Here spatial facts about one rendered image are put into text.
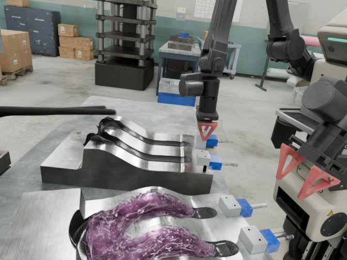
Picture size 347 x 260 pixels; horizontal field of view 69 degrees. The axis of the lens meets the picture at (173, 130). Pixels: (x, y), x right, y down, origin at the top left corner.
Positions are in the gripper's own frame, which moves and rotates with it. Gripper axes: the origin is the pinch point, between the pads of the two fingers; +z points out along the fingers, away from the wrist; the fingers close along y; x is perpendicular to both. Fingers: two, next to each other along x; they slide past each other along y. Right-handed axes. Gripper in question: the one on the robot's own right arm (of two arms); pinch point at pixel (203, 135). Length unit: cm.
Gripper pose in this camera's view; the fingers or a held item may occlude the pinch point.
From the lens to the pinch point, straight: 88.3
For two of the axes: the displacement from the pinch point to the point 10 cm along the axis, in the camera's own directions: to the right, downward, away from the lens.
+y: 0.0, 4.1, -9.1
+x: 10.0, 0.6, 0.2
